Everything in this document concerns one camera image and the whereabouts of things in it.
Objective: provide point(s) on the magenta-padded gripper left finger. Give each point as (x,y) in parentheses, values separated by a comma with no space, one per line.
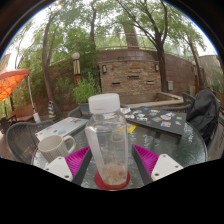
(76,161)

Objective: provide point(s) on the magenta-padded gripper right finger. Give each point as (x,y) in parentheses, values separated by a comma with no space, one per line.
(146,160)

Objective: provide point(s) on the clear white-capped drink bottle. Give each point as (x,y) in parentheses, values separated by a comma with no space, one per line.
(106,140)

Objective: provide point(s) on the white ribbed mug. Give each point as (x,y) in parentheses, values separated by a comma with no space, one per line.
(53,148)

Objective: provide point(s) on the silver laptop with stickers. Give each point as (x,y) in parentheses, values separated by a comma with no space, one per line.
(60,128)

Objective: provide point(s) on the black laptop with stickers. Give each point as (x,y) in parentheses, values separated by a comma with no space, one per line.
(156,120)

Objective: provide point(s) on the flat round red coaster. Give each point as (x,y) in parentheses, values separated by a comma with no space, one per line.
(112,187)

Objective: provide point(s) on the grey mesh patio chair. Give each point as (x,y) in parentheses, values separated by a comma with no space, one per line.
(75,112)
(20,138)
(188,98)

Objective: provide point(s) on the white paper sheet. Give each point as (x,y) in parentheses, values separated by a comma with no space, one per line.
(125,110)

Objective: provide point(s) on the blue yellow striped cone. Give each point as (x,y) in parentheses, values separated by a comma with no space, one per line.
(51,110)

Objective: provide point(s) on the green plant in teal pot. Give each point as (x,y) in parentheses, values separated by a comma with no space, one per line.
(85,90)

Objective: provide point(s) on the black backpack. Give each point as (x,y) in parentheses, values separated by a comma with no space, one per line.
(203,115)

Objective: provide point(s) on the wooden bench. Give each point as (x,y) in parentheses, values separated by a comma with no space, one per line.
(21,111)

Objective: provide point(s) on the leaning thin-trunked tree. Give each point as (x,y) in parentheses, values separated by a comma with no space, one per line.
(46,76)

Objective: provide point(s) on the dark forked tree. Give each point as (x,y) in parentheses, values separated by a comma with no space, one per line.
(162,70)

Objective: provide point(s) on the orange canopy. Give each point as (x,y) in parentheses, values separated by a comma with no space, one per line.
(11,81)

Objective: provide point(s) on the grey wall utility box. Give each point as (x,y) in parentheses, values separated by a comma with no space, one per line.
(170,85)

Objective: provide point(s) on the black wall lantern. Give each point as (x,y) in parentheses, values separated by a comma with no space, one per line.
(156,67)
(104,69)

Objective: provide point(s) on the globe-topped wooden lamp post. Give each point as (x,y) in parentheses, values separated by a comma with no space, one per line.
(76,66)
(194,76)

